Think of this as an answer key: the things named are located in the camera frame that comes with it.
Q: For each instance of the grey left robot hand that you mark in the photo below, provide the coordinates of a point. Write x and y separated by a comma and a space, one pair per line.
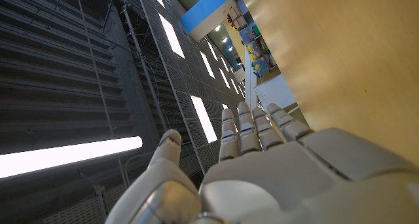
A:
278, 178

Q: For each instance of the white panel board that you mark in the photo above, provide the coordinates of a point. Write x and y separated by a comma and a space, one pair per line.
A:
275, 91

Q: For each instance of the rectangular ceiling light panel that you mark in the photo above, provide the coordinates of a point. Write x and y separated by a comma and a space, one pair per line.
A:
207, 64
203, 119
171, 35

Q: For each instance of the shelf with colourful items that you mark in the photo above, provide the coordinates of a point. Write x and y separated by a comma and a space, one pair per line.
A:
260, 53

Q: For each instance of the long tube ceiling light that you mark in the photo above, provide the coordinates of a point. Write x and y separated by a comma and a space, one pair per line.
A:
65, 155

